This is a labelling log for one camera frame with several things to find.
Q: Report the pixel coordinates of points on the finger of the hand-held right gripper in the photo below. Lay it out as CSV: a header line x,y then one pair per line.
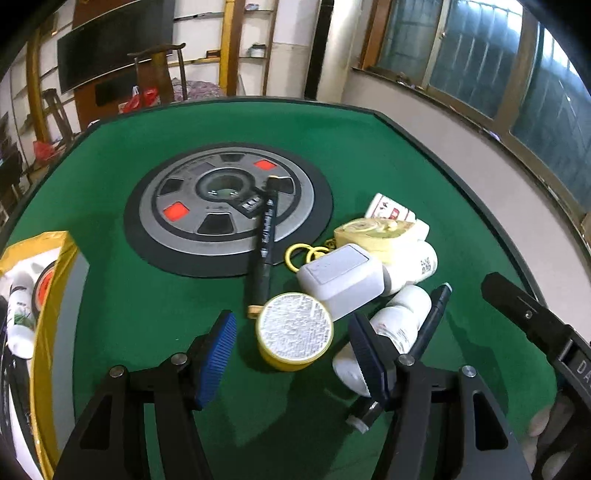
x,y
526,314

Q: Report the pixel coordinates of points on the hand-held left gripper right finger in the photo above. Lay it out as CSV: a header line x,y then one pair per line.
x,y
369,360

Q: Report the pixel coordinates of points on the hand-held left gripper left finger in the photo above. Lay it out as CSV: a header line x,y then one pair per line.
x,y
217,355

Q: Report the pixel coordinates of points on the white bottle green label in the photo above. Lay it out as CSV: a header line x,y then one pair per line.
x,y
18,300
392,323

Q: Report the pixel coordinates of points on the black pen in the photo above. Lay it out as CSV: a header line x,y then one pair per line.
x,y
431,318

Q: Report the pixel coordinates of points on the yellow tape roll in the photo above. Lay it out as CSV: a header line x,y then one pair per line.
x,y
295,330

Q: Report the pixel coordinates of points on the white power adapter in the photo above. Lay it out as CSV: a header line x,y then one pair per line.
x,y
337,272

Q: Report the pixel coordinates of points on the white bottle black print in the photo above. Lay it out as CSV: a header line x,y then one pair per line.
x,y
415,267

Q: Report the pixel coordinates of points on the black marker yellow ends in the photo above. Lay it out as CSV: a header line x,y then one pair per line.
x,y
265,240

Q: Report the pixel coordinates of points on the white box yellow rim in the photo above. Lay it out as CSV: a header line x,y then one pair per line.
x,y
69,323

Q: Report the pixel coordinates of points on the black tape roll red core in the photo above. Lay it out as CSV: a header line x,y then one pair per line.
x,y
44,288

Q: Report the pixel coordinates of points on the person's right hand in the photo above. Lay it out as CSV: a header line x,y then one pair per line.
x,y
541,422

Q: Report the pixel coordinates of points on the grey round table centre panel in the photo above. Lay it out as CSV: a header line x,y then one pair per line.
x,y
152,203

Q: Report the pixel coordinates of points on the wooden framed window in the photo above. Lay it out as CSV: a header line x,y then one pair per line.
x,y
485,55

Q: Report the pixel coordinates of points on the red plastic bag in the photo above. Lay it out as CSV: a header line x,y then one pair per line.
x,y
44,150
147,97

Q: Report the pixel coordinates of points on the floral cloth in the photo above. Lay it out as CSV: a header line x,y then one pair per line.
x,y
198,87

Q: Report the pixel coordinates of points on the small dark shelf item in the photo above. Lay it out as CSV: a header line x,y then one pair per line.
x,y
212,54

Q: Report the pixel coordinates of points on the small grey box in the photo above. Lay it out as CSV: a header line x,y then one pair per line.
x,y
257,50

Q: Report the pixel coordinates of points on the black television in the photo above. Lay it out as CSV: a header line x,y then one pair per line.
x,y
115,46

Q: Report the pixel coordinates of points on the wooden TV wall unit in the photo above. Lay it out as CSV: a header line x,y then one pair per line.
x,y
85,104

